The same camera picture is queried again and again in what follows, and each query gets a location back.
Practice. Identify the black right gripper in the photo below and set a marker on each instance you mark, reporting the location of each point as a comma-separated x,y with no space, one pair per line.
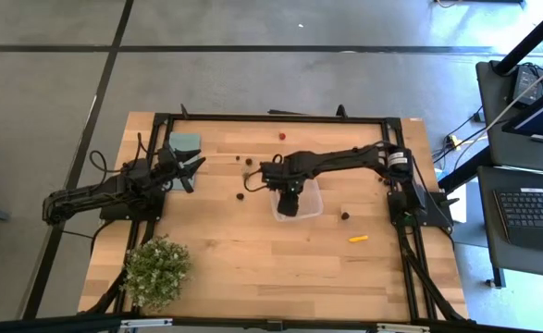
285,173

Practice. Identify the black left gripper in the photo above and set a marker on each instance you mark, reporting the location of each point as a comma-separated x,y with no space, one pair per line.
169,164

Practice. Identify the yellow toy pepper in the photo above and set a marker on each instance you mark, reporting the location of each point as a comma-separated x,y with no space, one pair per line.
358,238

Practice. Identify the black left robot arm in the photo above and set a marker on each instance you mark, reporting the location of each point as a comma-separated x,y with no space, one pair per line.
90,194

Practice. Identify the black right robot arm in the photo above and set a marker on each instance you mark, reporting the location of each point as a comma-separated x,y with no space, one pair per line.
345,159

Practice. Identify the clear plastic tupperware container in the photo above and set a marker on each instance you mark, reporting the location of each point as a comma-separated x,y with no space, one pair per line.
312,207

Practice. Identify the teal folded cloth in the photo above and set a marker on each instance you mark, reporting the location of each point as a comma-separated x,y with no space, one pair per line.
185,141

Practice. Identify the green artificial plant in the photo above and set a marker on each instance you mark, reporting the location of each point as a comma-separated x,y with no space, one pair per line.
155,273

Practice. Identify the white paper sheet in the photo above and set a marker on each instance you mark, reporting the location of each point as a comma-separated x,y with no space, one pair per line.
458,210

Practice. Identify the yellow power plug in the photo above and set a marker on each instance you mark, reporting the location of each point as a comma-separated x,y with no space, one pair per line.
452,141

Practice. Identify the black side desk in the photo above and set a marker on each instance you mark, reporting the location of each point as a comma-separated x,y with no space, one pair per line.
497,139
493,240

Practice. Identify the black keyboard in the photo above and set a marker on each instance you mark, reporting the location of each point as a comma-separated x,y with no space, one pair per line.
530,213

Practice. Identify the black power adapter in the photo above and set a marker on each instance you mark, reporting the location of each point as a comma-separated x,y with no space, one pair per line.
525,83

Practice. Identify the black aluminium table frame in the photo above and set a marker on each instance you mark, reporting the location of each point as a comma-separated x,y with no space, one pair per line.
275,118

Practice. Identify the black slanted post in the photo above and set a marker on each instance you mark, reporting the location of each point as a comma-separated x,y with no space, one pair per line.
530,39

